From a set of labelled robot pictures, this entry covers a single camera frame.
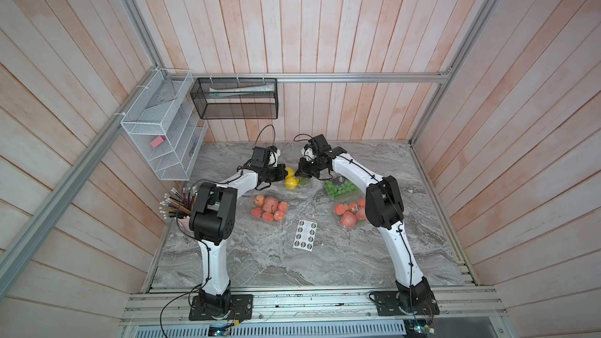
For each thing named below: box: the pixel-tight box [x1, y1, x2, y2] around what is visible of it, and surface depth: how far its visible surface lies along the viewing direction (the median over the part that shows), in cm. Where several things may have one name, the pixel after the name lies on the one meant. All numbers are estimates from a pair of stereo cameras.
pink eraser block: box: [150, 135, 166, 149], surface depth 84 cm
